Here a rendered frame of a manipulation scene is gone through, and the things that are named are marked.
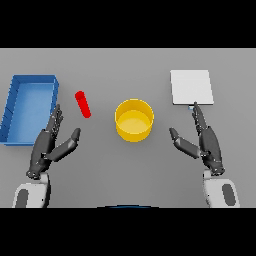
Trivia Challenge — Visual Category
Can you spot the red beaker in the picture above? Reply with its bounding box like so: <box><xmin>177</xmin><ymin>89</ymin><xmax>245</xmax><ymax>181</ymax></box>
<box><xmin>74</xmin><ymin>90</ymin><xmax>92</xmax><ymax>119</ymax></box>

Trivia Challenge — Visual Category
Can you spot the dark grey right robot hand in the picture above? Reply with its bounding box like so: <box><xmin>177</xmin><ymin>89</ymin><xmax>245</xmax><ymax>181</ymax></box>
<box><xmin>168</xmin><ymin>101</ymin><xmax>226</xmax><ymax>177</ymax></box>

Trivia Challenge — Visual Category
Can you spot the blue tray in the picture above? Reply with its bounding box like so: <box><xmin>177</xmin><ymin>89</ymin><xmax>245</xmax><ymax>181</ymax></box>
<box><xmin>0</xmin><ymin>74</ymin><xmax>60</xmax><ymax>147</ymax></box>

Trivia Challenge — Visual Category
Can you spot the yellow bowl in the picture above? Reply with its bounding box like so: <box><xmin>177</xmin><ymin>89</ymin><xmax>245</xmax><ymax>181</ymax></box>
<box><xmin>114</xmin><ymin>98</ymin><xmax>155</xmax><ymax>143</ymax></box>

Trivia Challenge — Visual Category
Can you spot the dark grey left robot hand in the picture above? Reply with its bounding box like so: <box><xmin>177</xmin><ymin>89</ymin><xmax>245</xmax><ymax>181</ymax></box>
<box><xmin>25</xmin><ymin>103</ymin><xmax>82</xmax><ymax>181</ymax></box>

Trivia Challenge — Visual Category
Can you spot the pale square measuring scale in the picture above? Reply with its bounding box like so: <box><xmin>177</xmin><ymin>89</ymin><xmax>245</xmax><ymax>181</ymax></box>
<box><xmin>169</xmin><ymin>69</ymin><xmax>215</xmax><ymax>110</ymax></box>

